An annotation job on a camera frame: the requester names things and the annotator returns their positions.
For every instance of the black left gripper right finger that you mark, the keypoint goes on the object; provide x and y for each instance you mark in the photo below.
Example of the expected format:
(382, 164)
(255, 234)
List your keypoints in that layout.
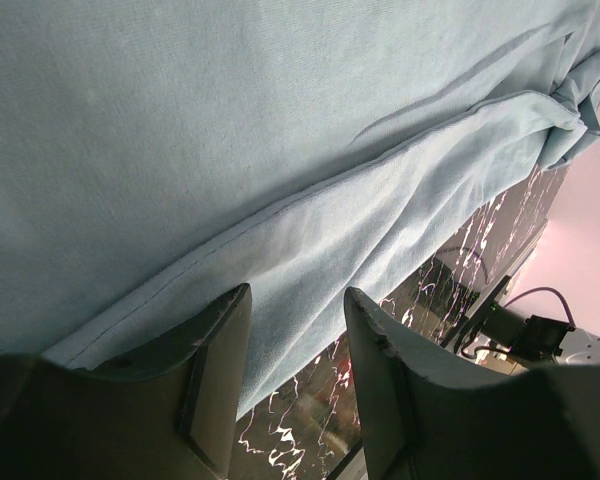
(425, 413)

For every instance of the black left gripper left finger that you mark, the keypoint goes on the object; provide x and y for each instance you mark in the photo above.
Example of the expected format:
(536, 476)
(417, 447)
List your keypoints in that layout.
(163, 410)

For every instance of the light blue t shirt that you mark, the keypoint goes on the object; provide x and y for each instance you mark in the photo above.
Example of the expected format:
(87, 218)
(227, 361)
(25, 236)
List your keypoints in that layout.
(156, 154)

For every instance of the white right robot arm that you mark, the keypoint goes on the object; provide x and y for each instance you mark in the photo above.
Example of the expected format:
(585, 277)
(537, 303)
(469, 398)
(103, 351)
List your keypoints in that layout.
(490, 327)

